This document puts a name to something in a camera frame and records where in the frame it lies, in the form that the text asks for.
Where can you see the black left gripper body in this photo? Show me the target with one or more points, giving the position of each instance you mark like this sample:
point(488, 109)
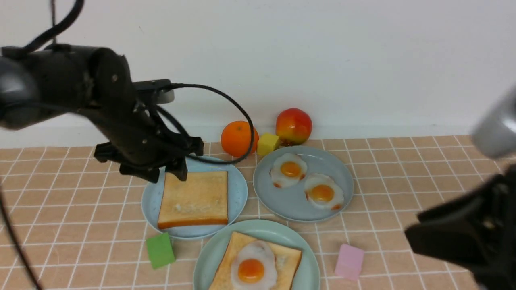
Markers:
point(137, 136)

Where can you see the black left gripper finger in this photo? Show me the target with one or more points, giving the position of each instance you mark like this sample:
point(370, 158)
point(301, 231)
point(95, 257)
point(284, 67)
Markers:
point(149, 172)
point(177, 167)

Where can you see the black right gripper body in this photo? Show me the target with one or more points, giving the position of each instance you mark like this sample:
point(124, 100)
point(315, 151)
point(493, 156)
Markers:
point(475, 231)

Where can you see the toast slice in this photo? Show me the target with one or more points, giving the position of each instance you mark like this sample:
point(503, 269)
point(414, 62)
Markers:
point(200, 200)
point(287, 263)

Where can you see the fried egg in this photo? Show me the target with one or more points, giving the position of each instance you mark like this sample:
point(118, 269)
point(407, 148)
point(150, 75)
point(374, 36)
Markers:
point(288, 170)
point(254, 267)
point(323, 193)

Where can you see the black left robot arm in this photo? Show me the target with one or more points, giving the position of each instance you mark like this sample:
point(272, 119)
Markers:
point(96, 83)

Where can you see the light blue plate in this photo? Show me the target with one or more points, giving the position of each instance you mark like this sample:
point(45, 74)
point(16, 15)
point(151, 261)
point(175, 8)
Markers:
point(237, 195)

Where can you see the orange fruit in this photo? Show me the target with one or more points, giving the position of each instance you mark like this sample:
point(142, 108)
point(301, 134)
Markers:
point(235, 138)

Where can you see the green cube block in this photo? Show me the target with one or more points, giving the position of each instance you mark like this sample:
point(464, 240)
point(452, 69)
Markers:
point(160, 251)

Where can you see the mint green plate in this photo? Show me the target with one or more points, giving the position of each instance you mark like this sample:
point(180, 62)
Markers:
point(307, 276)

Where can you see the yellow cube block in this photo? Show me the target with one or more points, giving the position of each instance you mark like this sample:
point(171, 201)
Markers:
point(267, 143)

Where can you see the grey-blue plate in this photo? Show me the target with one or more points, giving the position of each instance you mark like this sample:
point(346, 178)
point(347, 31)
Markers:
point(291, 203)

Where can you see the red yellow apple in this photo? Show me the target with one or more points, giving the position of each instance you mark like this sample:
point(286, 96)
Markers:
point(293, 127)

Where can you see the pink cube block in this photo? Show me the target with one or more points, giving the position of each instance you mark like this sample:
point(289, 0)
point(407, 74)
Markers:
point(349, 262)

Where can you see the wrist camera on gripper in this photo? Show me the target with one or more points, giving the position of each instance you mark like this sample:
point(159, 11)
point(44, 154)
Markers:
point(154, 91)

